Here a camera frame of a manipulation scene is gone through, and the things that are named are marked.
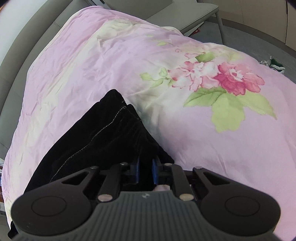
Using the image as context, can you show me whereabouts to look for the black pants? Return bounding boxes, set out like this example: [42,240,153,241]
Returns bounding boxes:
[8,89,173,238]

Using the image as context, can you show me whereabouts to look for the pink floral bed quilt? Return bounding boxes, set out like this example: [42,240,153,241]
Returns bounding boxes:
[2,6,295,240]

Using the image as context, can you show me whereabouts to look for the grey padded headboard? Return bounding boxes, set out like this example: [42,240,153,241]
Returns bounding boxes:
[1,0,95,159]

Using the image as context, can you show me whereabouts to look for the green white cloth on floor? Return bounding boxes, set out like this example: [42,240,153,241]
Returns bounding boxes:
[260,56,285,74]

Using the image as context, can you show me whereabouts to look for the grey chair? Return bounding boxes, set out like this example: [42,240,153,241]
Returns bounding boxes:
[103,0,226,45]

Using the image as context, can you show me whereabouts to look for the beige wardrobe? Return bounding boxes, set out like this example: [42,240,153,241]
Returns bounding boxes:
[202,1,295,50]

